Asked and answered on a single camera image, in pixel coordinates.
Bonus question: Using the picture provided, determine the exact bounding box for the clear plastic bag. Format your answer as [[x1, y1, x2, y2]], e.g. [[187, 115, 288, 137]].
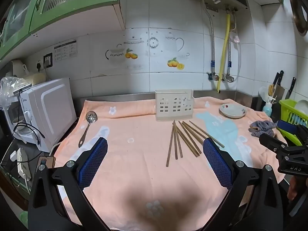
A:
[[0, 76, 33, 109]]

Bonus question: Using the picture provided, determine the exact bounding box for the teapot and orange wall decal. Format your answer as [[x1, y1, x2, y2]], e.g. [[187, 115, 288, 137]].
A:
[[105, 31, 186, 70]]

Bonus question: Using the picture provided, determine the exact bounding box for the dark hanging pan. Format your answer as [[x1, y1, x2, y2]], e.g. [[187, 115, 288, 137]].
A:
[[287, 0, 308, 36]]

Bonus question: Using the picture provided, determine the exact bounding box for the white jug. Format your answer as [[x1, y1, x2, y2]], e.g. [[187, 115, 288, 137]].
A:
[[10, 60, 30, 77]]

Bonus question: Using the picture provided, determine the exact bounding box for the black handled knife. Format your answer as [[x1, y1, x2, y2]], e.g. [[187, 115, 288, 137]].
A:
[[285, 77, 297, 100]]

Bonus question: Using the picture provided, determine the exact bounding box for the cream bundle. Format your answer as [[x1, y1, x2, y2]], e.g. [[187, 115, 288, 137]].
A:
[[23, 73, 47, 85]]

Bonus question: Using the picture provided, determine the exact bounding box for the white plate in rack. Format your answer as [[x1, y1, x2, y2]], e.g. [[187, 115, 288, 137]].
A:
[[294, 100, 308, 116]]

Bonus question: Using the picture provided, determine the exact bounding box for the light blue bottle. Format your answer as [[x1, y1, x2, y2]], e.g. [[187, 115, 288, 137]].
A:
[[262, 102, 273, 117]]

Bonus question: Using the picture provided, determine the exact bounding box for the white ceramic plate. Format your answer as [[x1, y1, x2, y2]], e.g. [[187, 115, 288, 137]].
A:
[[219, 103, 247, 119]]

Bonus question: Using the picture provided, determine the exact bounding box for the brown box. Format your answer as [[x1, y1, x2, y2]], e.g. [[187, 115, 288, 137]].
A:
[[38, 156, 56, 168]]

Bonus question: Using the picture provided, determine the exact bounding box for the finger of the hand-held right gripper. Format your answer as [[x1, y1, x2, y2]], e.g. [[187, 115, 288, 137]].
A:
[[277, 120, 300, 136], [259, 133, 288, 152]]

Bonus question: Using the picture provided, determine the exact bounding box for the black handled cleaver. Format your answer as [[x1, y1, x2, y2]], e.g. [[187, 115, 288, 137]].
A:
[[273, 70, 286, 100]]

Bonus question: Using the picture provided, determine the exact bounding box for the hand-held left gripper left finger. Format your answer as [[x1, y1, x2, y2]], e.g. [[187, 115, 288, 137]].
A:
[[28, 137, 109, 231]]

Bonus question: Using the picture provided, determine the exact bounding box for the grey rag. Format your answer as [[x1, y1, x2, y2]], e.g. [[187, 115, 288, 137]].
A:
[[249, 120, 278, 137]]

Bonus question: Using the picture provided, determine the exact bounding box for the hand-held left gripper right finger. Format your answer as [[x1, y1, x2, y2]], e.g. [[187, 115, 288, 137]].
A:
[[203, 137, 289, 231]]

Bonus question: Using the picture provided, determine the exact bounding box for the green wall cabinet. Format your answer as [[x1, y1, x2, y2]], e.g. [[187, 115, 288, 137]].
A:
[[0, 0, 126, 62]]

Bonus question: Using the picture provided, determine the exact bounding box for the black wall outlet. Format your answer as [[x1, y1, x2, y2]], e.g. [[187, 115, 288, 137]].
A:
[[43, 53, 53, 68]]

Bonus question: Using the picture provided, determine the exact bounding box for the white cable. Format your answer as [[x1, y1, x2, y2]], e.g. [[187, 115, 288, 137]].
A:
[[49, 141, 62, 156]]

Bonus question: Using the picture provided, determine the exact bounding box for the person's right hand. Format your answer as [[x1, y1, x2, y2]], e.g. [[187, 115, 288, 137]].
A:
[[289, 175, 302, 201]]

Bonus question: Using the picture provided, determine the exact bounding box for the cream plastic utensil holder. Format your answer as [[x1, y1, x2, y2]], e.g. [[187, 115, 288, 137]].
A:
[[155, 89, 195, 121]]

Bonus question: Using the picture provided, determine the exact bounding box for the thin white hose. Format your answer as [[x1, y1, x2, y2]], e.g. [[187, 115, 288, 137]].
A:
[[234, 26, 243, 80]]

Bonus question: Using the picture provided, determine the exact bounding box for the braided metal hose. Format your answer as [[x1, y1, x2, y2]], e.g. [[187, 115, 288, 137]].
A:
[[226, 11, 239, 76], [201, 0, 216, 74]]

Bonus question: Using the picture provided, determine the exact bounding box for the white wall notice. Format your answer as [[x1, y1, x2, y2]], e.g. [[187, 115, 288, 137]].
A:
[[54, 40, 77, 62]]

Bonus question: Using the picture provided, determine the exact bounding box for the white power strip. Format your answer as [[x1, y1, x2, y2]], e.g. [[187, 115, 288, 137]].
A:
[[10, 147, 32, 181]]

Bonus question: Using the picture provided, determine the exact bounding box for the black cable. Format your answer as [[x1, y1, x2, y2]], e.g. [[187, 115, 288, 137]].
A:
[[12, 123, 46, 146]]

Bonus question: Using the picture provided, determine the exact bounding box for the peach printed towel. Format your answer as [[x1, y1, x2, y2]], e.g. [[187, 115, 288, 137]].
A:
[[53, 96, 288, 231]]

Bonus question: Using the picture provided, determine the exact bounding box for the white ladle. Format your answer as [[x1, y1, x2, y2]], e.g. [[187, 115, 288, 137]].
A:
[[259, 86, 268, 102]]

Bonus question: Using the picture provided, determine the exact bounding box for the metal slotted spoon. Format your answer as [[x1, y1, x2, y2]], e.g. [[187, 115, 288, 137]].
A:
[[78, 111, 98, 148]]

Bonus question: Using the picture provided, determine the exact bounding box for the yellow brush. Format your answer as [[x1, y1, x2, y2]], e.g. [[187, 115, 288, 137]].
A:
[[268, 84, 277, 105]]

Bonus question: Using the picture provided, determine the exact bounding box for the pile of wooden chopsticks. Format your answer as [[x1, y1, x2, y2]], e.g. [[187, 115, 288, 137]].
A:
[[166, 120, 225, 167]]

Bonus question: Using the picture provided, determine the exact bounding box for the yellow gas hose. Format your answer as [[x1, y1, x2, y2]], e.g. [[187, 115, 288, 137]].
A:
[[217, 12, 232, 94]]

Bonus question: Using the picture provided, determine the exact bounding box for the green dish rack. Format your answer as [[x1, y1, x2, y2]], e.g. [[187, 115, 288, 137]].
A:
[[277, 99, 308, 147]]

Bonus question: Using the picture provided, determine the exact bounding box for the white microwave oven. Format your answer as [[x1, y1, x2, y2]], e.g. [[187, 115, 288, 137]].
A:
[[3, 77, 77, 152]]

